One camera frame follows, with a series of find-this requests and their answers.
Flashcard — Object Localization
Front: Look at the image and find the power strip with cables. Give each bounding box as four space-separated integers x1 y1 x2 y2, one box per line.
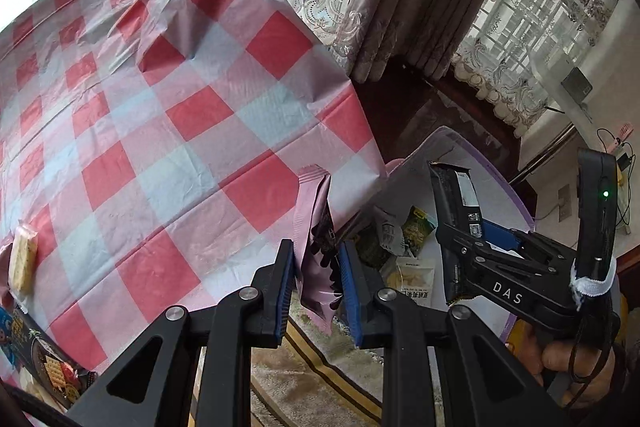
597 129 633 228

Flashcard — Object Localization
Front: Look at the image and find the red white checkered tablecloth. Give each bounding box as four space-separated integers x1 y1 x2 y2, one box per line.
0 0 388 388

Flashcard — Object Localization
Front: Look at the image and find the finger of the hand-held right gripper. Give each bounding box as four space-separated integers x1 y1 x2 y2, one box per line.
435 222 569 277
481 219 571 260

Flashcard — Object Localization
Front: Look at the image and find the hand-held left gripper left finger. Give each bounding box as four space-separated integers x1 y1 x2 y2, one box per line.
65 239 296 427

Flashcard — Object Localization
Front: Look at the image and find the cream snack packet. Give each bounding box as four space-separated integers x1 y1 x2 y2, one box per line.
382 256 436 308

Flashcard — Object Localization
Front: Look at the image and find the dark green snack packet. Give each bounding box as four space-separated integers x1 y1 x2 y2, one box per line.
352 227 393 269

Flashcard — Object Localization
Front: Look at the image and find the plain black snack packet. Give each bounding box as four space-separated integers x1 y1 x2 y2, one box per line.
428 161 486 308

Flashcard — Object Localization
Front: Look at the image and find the black cracker packet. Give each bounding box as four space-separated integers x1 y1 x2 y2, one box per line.
10 302 98 408

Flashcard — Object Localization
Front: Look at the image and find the yellow cake in clear wrapper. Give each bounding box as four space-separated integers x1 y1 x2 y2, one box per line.
7 224 41 295

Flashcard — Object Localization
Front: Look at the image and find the silver green pea packet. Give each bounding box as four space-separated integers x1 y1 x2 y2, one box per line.
375 206 408 258

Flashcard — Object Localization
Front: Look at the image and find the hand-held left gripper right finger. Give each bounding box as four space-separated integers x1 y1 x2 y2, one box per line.
339 242 563 427

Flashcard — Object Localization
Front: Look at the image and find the pink snack packet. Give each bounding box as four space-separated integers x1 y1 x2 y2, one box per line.
292 164 346 335

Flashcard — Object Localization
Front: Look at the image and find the white container with purple rim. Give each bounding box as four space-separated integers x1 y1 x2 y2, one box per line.
382 124 536 348

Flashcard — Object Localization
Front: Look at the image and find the green pea snack packet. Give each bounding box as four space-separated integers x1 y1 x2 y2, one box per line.
400 206 437 258

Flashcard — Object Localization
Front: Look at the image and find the white appliance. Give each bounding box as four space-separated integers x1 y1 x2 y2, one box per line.
530 52 601 142

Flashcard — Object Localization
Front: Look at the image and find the white cloth strap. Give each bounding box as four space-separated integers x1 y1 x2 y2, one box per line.
570 264 613 308

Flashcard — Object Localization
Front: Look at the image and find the person's right hand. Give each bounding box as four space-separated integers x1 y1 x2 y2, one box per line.
510 321 626 408

